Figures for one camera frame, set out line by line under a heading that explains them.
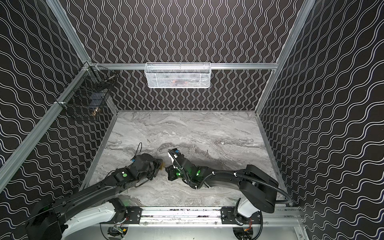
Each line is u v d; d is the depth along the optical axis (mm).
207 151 979
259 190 435
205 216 750
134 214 757
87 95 932
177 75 606
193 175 634
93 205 554
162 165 805
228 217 732
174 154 722
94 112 817
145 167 624
